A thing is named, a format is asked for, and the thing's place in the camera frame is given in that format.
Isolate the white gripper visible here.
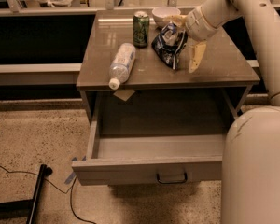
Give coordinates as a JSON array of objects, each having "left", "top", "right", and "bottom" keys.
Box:
[{"left": 163, "top": 6, "right": 217, "bottom": 73}]

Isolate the blue chip bag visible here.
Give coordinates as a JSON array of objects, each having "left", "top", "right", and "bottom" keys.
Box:
[{"left": 151, "top": 22, "right": 188, "bottom": 70}]

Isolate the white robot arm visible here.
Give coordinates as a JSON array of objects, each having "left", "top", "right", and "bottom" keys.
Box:
[{"left": 179, "top": 0, "right": 280, "bottom": 224}]

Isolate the grey cabinet with counter top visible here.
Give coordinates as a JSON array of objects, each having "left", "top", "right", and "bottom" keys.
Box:
[{"left": 76, "top": 7, "right": 261, "bottom": 126}]

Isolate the paper label under counter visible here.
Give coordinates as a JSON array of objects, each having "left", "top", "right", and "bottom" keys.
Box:
[{"left": 114, "top": 90, "right": 135, "bottom": 102}]

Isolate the open grey drawer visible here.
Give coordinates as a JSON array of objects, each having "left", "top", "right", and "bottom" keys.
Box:
[{"left": 71, "top": 89, "right": 237, "bottom": 187}]

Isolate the white ceramic bowl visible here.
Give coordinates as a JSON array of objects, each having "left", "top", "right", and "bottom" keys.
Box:
[{"left": 152, "top": 7, "right": 181, "bottom": 28}]

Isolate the green soda can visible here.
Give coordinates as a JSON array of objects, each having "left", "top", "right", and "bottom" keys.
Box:
[{"left": 133, "top": 11, "right": 149, "bottom": 48}]

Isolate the clear plastic water bottle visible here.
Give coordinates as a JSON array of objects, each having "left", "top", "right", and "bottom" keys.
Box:
[{"left": 109, "top": 43, "right": 136, "bottom": 90}]

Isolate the blue floor tape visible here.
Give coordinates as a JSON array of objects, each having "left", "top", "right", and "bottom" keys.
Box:
[{"left": 64, "top": 156, "right": 86, "bottom": 185}]

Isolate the black metal stand leg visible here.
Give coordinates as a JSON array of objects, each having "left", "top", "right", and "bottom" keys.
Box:
[{"left": 0, "top": 164, "right": 52, "bottom": 224}]

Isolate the black drawer handle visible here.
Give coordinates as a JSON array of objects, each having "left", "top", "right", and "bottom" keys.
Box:
[{"left": 156, "top": 172, "right": 188, "bottom": 185}]

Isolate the black floor cable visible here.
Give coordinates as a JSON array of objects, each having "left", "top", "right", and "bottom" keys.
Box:
[{"left": 0, "top": 157, "right": 97, "bottom": 224}]

